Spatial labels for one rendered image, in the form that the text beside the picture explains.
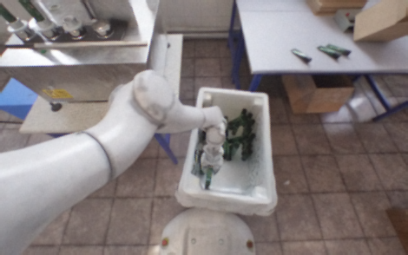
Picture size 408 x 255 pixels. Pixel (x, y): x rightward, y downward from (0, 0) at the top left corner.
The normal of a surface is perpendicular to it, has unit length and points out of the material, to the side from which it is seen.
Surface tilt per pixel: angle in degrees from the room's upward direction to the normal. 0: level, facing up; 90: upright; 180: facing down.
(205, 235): 0
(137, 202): 0
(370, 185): 0
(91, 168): 67
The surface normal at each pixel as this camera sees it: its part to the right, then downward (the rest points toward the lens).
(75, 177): 0.89, -0.10
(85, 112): 0.00, -0.44
